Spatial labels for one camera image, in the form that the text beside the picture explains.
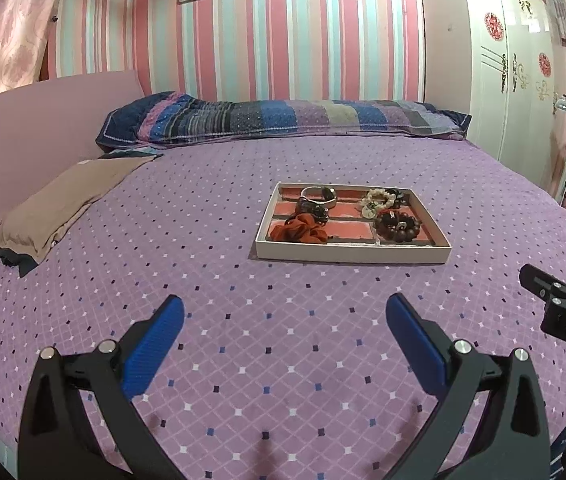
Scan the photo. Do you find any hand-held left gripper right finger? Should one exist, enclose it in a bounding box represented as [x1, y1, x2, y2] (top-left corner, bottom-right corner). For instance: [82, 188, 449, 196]
[385, 293, 552, 480]

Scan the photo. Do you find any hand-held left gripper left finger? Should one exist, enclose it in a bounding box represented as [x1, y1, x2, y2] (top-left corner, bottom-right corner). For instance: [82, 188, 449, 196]
[17, 295, 186, 480]

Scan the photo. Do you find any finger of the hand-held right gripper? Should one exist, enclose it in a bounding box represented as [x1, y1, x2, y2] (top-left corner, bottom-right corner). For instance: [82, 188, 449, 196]
[520, 263, 566, 307]

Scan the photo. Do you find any white tray with brick lining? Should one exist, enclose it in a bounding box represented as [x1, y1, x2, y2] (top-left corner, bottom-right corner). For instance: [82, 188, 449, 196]
[255, 181, 452, 265]

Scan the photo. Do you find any dark wooden bead bracelet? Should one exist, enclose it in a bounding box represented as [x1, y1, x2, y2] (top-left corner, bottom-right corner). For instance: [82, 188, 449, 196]
[374, 211, 421, 241]

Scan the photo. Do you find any orange scrunchie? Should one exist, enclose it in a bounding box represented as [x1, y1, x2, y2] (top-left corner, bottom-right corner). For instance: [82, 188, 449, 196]
[269, 213, 330, 245]

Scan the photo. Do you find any dark cloth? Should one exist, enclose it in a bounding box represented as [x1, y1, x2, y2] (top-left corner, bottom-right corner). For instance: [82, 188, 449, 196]
[0, 246, 38, 278]

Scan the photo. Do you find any beige folded cloth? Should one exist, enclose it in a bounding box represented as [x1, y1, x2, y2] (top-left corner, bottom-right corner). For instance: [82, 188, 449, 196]
[2, 152, 164, 266]

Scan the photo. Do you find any white ornate wardrobe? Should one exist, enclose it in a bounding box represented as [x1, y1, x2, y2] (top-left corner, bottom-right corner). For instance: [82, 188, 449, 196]
[460, 0, 566, 206]

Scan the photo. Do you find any silver bangle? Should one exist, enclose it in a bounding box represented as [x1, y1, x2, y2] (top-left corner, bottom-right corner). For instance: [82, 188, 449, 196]
[300, 186, 338, 208]

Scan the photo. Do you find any pink headboard cushion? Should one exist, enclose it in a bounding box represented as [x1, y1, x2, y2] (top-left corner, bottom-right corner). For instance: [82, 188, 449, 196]
[0, 70, 146, 281]

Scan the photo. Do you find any long patchwork pillow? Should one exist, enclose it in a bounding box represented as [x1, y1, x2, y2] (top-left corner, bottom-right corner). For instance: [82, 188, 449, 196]
[95, 91, 473, 153]

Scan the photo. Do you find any pale beige bead bracelet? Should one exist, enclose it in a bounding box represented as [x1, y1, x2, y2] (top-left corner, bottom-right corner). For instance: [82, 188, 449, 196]
[365, 187, 399, 208]

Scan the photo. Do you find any dark hair tie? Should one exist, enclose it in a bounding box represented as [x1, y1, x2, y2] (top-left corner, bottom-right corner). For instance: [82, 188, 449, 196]
[295, 199, 331, 222]

